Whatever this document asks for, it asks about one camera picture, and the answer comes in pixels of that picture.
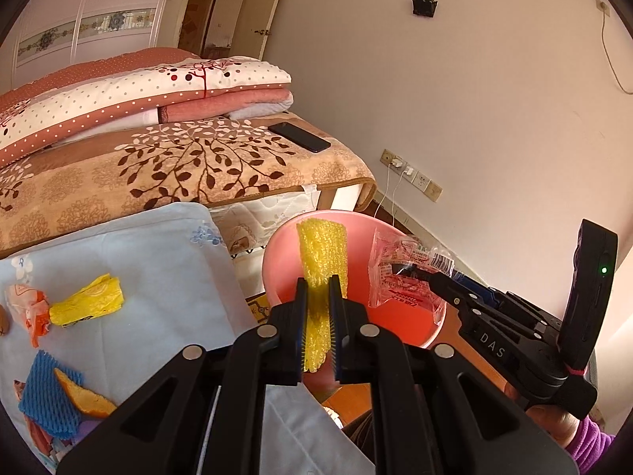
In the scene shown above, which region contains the orange peel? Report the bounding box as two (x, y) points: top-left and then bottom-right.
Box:
(53, 367), (118, 419)

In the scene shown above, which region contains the pink plastic bin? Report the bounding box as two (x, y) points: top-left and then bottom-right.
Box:
(263, 210), (448, 350)

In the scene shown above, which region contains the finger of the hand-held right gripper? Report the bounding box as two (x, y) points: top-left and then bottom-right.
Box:
(452, 272), (563, 331)
(390, 267), (534, 383)

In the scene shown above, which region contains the person's right hand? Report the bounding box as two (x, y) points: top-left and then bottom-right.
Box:
(525, 406), (583, 450)

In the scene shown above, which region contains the dotted folded quilt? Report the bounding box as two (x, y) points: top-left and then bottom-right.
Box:
(0, 47), (292, 169)

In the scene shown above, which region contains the red printed wrapper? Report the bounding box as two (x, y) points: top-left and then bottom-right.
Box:
(14, 380), (65, 458)

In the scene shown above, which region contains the yellow plastic bag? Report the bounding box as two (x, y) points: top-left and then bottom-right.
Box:
(48, 273), (125, 328)

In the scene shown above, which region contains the black smartphone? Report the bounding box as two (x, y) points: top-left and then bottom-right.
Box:
(267, 121), (332, 154)

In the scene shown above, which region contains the person's dark clothing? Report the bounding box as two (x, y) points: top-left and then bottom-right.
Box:
(341, 406), (379, 461)

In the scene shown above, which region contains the purple wrapper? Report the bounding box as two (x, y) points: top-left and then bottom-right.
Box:
(64, 418), (100, 443)

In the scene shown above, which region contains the orange and white wrapper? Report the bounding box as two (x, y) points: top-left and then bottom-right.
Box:
(5, 282), (53, 348)

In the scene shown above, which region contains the white quilted mattress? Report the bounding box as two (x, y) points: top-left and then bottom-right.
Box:
(208, 183), (322, 258)

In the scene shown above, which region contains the white folded sheet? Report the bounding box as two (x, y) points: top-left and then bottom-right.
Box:
(227, 100), (296, 121)

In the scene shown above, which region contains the yellow foam net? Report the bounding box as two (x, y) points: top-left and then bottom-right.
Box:
(296, 217), (349, 374)

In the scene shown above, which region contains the brown leaf-print blanket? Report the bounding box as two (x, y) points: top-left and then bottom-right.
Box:
(0, 111), (377, 260)

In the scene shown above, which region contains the white charging cable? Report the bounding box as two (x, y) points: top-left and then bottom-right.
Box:
(371, 162), (402, 231)

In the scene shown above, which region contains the light blue cloth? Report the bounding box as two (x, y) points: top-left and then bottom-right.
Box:
(0, 202), (377, 475)

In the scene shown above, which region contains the clear plastic wrapper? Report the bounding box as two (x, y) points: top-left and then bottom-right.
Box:
(368, 228), (456, 325)

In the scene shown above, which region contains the cream door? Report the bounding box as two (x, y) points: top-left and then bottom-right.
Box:
(250, 0), (292, 63)

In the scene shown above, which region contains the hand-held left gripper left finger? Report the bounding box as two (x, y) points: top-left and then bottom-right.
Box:
(57, 277), (310, 475)

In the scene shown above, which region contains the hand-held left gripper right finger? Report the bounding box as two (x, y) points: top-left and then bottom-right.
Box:
(328, 274), (579, 475)

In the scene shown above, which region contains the blue foam net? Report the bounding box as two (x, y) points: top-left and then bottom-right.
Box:
(19, 350), (85, 440)

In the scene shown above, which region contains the pink folded blanket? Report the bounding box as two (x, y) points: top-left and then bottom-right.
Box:
(157, 85), (295, 124)

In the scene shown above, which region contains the thin wall cable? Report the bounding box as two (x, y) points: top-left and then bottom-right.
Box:
(600, 10), (633, 95)

